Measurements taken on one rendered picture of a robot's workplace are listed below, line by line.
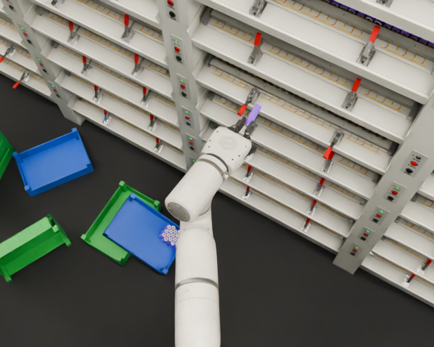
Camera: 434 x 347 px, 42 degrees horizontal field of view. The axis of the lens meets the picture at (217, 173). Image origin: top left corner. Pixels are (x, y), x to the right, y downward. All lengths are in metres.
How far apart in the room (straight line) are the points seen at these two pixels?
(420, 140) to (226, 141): 0.46
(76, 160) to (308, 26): 1.60
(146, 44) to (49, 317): 1.23
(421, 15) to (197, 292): 0.67
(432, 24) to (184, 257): 0.66
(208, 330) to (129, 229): 1.34
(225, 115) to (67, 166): 1.05
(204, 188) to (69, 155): 1.46
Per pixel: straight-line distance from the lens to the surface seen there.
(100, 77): 2.22
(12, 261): 2.60
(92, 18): 1.88
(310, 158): 1.80
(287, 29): 1.33
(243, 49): 1.52
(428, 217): 1.80
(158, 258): 2.43
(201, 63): 1.70
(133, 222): 2.42
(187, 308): 1.15
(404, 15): 1.15
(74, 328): 2.46
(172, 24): 1.55
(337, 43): 1.31
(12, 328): 2.53
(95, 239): 2.52
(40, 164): 2.73
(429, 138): 1.40
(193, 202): 1.29
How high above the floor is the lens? 2.34
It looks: 66 degrees down
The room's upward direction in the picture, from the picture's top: 4 degrees counter-clockwise
